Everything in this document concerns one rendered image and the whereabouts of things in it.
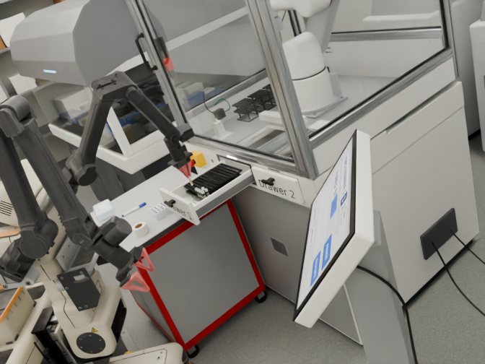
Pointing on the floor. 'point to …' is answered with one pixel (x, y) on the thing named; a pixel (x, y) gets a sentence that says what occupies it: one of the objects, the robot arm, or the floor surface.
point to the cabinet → (276, 204)
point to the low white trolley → (188, 263)
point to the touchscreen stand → (379, 307)
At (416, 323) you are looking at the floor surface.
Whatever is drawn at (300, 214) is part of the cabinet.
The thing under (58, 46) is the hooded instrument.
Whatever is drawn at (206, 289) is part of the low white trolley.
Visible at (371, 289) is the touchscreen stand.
